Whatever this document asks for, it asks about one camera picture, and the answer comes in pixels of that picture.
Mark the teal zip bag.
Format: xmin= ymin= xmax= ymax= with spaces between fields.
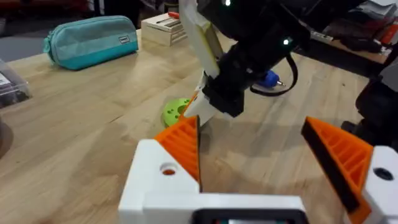
xmin=42 ymin=15 xmax=139 ymax=71

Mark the red handled tool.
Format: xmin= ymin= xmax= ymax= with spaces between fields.
xmin=155 ymin=11 xmax=180 ymax=24

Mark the upright flat wrist plate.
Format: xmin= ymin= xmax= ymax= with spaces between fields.
xmin=178 ymin=0 xmax=225 ymax=79

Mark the green disc with holes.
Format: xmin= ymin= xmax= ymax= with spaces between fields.
xmin=160 ymin=98 xmax=191 ymax=129

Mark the clear plastic box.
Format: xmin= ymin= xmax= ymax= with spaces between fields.
xmin=0 ymin=58 xmax=32 ymax=109

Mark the dark round object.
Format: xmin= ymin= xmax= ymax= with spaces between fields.
xmin=0 ymin=117 xmax=15 ymax=160

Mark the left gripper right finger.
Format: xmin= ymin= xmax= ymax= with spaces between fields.
xmin=300 ymin=116 xmax=398 ymax=224

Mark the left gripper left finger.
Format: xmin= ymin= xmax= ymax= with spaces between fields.
xmin=118 ymin=114 xmax=203 ymax=224

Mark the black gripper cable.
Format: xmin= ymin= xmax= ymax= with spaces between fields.
xmin=249 ymin=54 xmax=299 ymax=97

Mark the pale wooden box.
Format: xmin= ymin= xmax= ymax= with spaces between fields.
xmin=141 ymin=12 xmax=188 ymax=47

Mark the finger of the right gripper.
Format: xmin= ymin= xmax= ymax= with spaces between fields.
xmin=179 ymin=90 xmax=219 ymax=127

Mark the heap of dark clutter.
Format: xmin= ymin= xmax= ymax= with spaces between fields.
xmin=310 ymin=0 xmax=398 ymax=54

